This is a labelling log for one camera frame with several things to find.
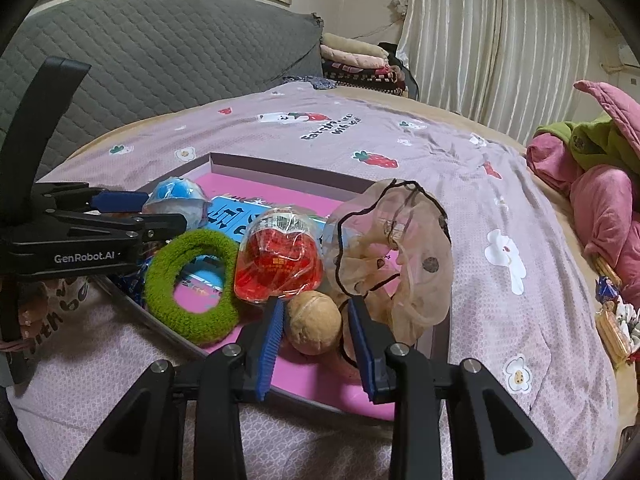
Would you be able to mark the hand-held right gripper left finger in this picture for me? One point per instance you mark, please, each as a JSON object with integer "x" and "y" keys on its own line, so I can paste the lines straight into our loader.
{"x": 270, "y": 355}

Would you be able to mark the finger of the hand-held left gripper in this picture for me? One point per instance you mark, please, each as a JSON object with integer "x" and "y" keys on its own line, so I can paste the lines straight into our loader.
{"x": 160, "y": 225}
{"x": 120, "y": 201}

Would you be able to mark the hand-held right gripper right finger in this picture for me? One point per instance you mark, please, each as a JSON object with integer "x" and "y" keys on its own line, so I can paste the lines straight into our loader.
{"x": 361, "y": 350}

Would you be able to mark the blue jelly cup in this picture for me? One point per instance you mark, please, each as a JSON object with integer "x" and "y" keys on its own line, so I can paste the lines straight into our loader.
{"x": 175, "y": 195}

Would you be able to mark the green fuzzy hair scrunchie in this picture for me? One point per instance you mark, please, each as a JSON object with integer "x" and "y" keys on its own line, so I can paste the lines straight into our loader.
{"x": 165, "y": 260}

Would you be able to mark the brown walnut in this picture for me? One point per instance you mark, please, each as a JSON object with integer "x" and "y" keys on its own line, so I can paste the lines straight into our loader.
{"x": 312, "y": 322}

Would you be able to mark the beige sheer hair scrunchie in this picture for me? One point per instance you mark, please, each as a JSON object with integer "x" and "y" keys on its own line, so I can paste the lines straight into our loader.
{"x": 425, "y": 280}

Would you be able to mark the red jelly cup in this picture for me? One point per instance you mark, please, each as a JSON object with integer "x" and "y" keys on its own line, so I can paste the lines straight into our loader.
{"x": 275, "y": 260}

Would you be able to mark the pink book with blue label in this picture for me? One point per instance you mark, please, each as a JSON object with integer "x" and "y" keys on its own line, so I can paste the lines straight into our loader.
{"x": 315, "y": 385}

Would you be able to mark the grey quilted headboard cover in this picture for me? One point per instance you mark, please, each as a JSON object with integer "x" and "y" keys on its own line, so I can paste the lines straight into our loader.
{"x": 150, "y": 60}

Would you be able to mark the blue knitted cloth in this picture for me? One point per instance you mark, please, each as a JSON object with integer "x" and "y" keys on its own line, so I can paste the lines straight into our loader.
{"x": 305, "y": 82}

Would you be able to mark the dark patterned folded blanket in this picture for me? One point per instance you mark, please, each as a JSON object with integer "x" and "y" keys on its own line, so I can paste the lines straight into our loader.
{"x": 360, "y": 79}

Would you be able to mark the yellow snack packet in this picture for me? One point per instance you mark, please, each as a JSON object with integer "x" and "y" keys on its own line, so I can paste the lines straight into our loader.
{"x": 610, "y": 335}

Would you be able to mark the pink folded blanket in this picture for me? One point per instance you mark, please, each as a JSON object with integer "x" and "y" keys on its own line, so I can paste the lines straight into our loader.
{"x": 350, "y": 57}

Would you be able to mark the blue candy wrapper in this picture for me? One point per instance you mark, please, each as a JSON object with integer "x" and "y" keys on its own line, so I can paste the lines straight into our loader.
{"x": 607, "y": 290}

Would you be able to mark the beige folded blanket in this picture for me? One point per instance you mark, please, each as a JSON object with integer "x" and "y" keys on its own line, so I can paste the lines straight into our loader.
{"x": 350, "y": 42}

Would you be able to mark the white floral scrunchie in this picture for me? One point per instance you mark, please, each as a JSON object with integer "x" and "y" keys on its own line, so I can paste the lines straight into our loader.
{"x": 629, "y": 320}

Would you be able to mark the black fabric item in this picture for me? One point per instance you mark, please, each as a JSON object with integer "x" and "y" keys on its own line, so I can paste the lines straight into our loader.
{"x": 405, "y": 75}

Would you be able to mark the green blanket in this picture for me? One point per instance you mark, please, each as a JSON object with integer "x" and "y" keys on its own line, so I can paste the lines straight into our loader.
{"x": 595, "y": 145}

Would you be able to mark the white curtain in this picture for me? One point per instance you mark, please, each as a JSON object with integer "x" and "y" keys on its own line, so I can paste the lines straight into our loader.
{"x": 500, "y": 50}

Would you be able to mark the white air conditioner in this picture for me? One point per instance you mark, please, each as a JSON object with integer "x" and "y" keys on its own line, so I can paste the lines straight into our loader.
{"x": 629, "y": 55}

